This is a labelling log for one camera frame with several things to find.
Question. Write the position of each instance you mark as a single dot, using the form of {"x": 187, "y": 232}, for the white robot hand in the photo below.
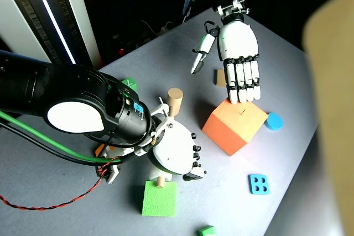
{"x": 238, "y": 42}
{"x": 174, "y": 150}

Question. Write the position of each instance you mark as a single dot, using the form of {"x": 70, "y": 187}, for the wooden cylinder peg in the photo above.
{"x": 174, "y": 99}

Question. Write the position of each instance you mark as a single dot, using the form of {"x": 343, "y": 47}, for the large orange cube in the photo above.
{"x": 229, "y": 128}

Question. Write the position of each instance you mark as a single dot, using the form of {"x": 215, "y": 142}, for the small brown wooden block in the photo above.
{"x": 220, "y": 78}

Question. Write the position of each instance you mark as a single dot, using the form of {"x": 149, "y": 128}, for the large green square block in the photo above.
{"x": 160, "y": 200}

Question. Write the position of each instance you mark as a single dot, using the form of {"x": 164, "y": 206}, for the small orange block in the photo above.
{"x": 99, "y": 151}

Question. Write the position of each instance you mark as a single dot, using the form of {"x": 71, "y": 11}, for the green cube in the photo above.
{"x": 130, "y": 83}

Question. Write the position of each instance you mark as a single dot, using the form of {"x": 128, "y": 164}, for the small green block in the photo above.
{"x": 206, "y": 231}

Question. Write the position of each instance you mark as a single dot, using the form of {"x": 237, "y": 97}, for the blue round disc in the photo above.
{"x": 273, "y": 121}

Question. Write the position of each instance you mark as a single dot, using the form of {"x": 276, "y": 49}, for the blue four-hole block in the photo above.
{"x": 259, "y": 184}

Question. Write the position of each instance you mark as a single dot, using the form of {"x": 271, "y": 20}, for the blurred beige object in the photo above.
{"x": 332, "y": 95}

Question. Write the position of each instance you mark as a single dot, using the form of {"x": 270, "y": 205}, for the white panel with light strip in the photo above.
{"x": 16, "y": 26}

